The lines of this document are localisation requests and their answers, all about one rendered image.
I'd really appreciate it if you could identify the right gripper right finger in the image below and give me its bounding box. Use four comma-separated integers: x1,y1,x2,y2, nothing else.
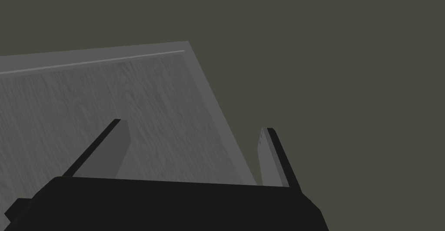
257,127,302,189

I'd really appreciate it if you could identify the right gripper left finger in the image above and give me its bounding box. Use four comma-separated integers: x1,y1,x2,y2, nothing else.
62,118,131,180

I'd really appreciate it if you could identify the grey wooden door leaf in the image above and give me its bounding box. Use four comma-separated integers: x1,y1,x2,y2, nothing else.
0,53,245,218

